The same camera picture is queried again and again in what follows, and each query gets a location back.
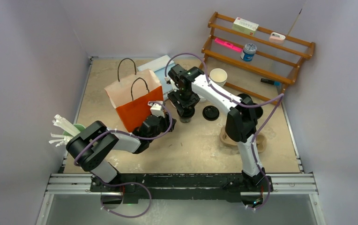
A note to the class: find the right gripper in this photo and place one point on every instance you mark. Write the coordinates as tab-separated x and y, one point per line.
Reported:
175	99

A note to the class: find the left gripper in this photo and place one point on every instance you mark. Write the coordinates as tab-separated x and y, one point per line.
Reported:
166	121

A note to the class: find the black paper cup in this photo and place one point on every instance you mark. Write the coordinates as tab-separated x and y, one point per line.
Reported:
186	118
258	112

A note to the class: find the orange paper bag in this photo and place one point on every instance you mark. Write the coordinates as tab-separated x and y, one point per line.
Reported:
130	96

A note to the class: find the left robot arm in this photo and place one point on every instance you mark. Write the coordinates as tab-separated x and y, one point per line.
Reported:
92	145

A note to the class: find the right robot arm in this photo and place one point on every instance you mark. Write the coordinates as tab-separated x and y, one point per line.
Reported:
242	114

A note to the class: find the black cup lid front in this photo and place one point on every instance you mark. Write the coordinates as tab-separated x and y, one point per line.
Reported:
210	113

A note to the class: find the black cup lid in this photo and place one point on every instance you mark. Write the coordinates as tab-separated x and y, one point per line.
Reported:
244	96
210	113

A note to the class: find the light blue paper bag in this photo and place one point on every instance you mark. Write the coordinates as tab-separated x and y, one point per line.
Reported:
158	67

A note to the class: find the stacked white paper cups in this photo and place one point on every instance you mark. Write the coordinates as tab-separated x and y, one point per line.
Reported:
218	76

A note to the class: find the black cup lid rear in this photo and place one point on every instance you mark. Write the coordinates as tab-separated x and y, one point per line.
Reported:
244	96

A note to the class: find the pink highlighter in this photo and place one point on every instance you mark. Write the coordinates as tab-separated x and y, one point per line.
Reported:
227	45

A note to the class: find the green straw holder cup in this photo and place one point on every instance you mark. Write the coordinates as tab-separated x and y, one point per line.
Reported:
80	127

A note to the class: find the blue white round tin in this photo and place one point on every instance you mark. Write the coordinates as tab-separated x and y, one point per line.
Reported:
248	52

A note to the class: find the wooden shelf rack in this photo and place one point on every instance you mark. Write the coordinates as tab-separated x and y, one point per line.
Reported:
272	61

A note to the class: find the black blue marker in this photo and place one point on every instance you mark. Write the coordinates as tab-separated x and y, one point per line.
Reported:
270	82

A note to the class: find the white green box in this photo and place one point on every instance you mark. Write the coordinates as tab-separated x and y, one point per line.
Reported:
245	26

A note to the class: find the pink white tape dispenser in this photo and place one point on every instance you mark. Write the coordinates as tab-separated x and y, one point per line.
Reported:
277	38

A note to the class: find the thin wooden stick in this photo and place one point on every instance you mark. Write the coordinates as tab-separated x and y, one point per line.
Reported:
291	28

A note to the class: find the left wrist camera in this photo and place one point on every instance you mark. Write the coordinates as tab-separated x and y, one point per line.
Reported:
156	109

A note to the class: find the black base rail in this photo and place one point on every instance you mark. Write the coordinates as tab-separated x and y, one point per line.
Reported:
231	187

